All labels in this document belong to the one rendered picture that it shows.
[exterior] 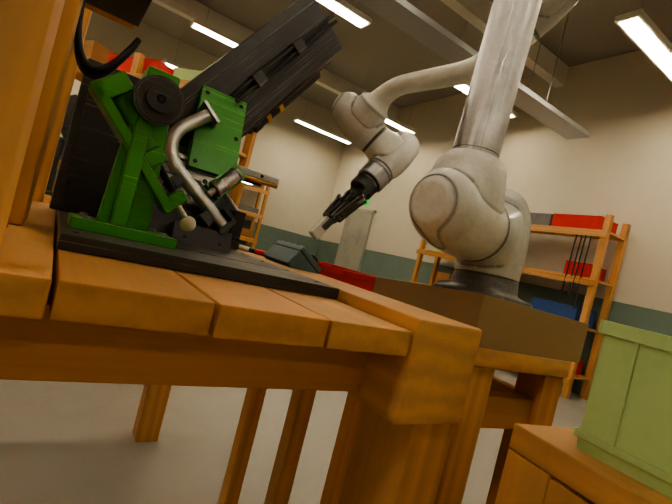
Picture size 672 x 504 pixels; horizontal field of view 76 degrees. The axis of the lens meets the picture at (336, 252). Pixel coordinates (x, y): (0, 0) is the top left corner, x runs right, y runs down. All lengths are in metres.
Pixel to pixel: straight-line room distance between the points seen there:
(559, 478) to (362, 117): 0.99
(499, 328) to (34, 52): 0.83
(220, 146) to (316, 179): 10.44
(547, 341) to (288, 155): 10.38
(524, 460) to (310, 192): 10.92
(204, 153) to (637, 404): 0.93
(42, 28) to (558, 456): 0.69
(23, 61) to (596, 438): 0.71
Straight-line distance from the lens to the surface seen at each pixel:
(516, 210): 1.07
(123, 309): 0.43
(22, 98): 0.42
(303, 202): 11.33
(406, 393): 0.62
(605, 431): 0.66
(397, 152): 1.29
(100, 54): 5.18
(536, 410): 1.12
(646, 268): 6.29
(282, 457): 1.33
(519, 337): 0.99
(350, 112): 1.30
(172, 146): 1.02
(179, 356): 0.54
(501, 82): 1.01
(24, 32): 0.43
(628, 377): 0.64
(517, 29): 1.07
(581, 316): 5.82
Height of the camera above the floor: 0.96
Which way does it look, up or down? level
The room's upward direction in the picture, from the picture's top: 14 degrees clockwise
